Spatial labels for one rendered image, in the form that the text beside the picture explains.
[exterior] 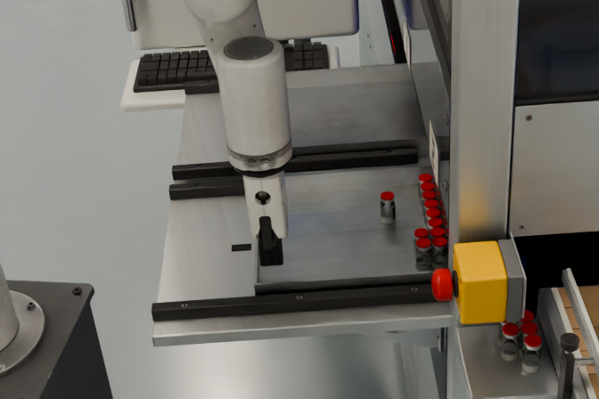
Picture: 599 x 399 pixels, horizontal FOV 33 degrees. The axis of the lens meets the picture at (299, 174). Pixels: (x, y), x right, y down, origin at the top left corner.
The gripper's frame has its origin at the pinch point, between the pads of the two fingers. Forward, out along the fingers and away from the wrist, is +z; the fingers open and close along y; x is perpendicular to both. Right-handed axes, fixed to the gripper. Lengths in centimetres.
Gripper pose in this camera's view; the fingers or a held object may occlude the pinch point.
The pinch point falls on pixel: (271, 251)
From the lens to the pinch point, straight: 142.3
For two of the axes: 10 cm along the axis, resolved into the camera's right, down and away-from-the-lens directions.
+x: -10.0, 0.7, 0.2
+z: 0.7, 8.3, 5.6
